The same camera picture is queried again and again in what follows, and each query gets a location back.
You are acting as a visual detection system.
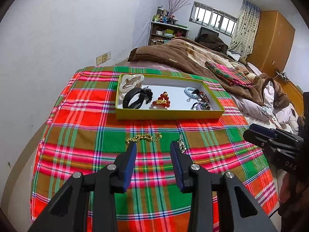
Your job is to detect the black fitness band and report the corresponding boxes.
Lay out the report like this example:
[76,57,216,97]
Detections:
[123,88,147,109]

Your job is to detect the barred window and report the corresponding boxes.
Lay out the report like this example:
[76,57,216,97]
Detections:
[189,2,238,37]

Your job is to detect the gold chain bracelet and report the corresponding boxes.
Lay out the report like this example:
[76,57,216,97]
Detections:
[125,132,163,145]

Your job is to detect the floral curtain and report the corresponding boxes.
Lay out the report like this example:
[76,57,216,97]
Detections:
[228,0,261,59]

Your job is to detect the translucent beige hair claw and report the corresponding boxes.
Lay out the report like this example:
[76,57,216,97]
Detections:
[119,74,144,100]

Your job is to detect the wall power socket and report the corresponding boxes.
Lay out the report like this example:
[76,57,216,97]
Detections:
[96,52,111,66]

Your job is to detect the dried flower branches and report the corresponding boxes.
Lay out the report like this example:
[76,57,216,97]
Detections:
[168,0,190,19]

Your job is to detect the green shallow cardboard box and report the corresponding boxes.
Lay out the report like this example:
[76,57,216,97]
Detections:
[115,74,225,120]

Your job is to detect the dark wooden shelf unit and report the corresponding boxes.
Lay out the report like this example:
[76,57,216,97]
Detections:
[148,21,190,46]

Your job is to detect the wooden wardrobe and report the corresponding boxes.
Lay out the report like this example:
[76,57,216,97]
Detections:
[246,10,295,77]

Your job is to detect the folded plaid cloth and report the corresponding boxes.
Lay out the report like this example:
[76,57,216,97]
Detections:
[205,61,252,87]

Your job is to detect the blue spiral hair tie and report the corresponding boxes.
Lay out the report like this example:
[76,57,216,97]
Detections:
[184,86,202,102]

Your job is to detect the white pink duvet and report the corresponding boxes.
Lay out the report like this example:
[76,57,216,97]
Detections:
[230,62,300,134]

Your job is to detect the dark jacket on chair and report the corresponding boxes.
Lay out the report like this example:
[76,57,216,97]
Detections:
[195,27,228,55]

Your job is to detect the black hair tie with charm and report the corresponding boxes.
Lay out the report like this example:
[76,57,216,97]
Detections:
[191,101,213,111]

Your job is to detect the silver rhinestone hair pin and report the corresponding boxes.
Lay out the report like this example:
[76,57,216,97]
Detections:
[177,134,187,154]

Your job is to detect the brown fleece blanket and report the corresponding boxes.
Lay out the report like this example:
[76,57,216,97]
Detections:
[128,37,290,109]

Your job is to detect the dark bead bracelet bundle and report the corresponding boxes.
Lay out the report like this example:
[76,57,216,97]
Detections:
[192,89,211,105]

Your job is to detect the red gold bead ornament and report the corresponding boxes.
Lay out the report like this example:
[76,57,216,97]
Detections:
[152,92,171,108]

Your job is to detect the colourful plaid tablecloth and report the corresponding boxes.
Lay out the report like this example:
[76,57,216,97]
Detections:
[30,67,278,231]

